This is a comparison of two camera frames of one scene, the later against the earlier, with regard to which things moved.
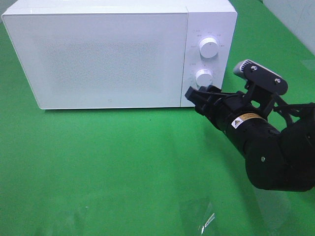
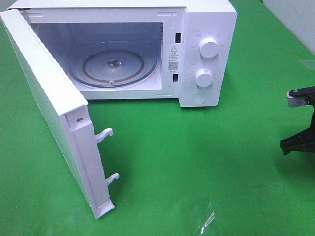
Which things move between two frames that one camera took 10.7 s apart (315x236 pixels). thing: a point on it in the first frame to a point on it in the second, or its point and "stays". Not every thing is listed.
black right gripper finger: (199, 98) to (299, 142)
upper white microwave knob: (209, 47) stays
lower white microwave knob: (204, 78) stays
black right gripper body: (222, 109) to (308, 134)
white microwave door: (74, 60) to (61, 112)
